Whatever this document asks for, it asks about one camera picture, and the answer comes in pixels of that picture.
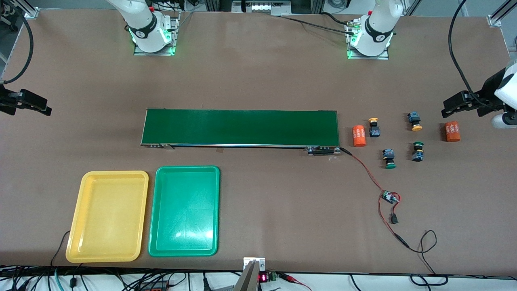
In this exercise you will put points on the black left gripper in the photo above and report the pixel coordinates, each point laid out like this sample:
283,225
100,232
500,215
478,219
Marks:
486,93

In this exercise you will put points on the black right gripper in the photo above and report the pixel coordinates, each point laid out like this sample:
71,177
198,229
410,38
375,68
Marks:
5,99

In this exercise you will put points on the orange cylinder with white print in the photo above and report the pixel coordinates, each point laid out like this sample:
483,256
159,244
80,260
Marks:
359,136
452,131

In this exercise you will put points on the yellow push button switch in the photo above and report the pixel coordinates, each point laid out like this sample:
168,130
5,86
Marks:
374,130
414,119

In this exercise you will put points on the green push button switch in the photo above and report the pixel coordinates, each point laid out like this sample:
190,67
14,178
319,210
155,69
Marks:
389,155
418,153

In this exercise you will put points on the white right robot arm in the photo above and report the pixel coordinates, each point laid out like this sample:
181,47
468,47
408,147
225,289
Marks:
143,24

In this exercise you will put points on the small green circuit board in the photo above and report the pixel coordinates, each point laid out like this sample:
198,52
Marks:
389,197

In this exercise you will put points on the yellow plastic tray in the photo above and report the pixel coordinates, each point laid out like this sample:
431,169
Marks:
107,218

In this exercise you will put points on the green plastic tray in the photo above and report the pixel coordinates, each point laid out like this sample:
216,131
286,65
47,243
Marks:
183,212

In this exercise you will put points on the green conveyor belt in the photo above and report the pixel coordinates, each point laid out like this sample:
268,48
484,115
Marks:
242,127

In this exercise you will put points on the white light module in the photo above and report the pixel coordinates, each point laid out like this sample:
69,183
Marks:
260,6

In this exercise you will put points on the red digit display module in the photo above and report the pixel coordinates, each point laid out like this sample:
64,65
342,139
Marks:
263,277

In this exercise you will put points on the aluminium frame profile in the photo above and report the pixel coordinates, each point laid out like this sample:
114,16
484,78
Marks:
494,20
30,12

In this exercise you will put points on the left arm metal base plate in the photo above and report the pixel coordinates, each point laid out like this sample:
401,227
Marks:
383,56

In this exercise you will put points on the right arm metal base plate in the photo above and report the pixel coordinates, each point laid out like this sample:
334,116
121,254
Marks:
175,32

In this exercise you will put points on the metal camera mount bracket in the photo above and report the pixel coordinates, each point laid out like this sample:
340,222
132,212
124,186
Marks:
252,279

